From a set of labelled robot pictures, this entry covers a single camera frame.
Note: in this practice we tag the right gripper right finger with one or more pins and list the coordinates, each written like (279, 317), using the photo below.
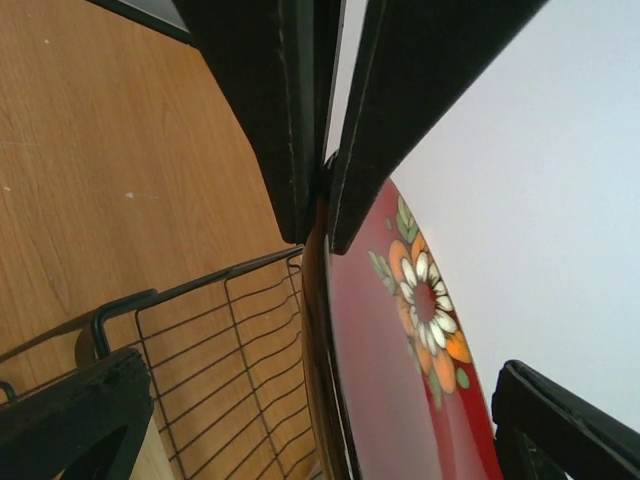
(544, 431)

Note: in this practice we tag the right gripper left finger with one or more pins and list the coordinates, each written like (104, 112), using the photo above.
(90, 425)

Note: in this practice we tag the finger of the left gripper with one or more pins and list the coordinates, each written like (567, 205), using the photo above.
(415, 60)
(275, 63)

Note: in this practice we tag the dark red flower plate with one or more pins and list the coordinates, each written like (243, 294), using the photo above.
(392, 389)

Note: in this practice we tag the black wire dish rack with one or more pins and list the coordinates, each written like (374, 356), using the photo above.
(224, 357)

